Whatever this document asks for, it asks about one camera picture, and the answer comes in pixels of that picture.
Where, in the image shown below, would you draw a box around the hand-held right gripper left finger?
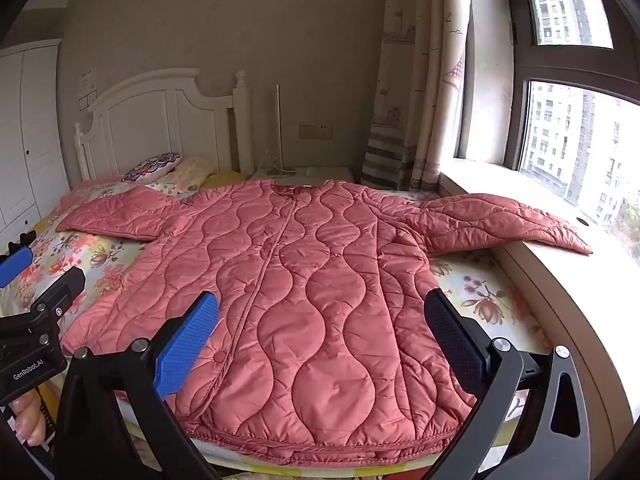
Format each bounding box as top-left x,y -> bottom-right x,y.
54,290 -> 221,480

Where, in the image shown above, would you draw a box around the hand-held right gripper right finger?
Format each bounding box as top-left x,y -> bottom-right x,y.
422,287 -> 591,480

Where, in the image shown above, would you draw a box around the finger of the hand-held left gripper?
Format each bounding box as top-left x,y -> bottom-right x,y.
30,266 -> 86,321
0,231 -> 36,289

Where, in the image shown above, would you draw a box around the pink quilted jacket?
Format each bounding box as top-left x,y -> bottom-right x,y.
56,178 -> 593,463

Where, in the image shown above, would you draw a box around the person's left hand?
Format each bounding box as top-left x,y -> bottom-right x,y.
12,389 -> 49,447

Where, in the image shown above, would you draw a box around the floral bed sheet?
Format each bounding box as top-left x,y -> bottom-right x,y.
0,172 -> 556,480

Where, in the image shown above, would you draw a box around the white wardrobe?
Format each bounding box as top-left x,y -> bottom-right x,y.
0,39 -> 71,256

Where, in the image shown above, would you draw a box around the purple patterned cushion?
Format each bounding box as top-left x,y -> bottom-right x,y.
122,151 -> 183,183

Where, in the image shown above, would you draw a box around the pale peach pillow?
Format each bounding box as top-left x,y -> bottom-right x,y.
167,156 -> 216,189

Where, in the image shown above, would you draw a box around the beige window sill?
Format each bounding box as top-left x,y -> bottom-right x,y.
437,157 -> 640,441

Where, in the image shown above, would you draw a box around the white wooden headboard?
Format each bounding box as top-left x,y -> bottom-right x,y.
74,69 -> 253,183

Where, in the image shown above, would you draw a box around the white nightstand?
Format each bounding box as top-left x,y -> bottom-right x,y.
252,165 -> 357,186

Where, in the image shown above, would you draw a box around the dark framed window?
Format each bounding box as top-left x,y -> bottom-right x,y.
500,0 -> 640,241

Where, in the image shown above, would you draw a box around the printed beige curtain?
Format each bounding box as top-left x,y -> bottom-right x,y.
361,0 -> 473,192

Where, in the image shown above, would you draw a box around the wall paper notices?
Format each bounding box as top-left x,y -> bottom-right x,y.
77,69 -> 98,111

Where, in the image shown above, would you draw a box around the white cable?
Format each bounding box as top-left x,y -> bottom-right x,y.
257,149 -> 282,176

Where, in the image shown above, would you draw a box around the wall socket plate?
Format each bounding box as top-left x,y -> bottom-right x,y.
298,121 -> 333,139

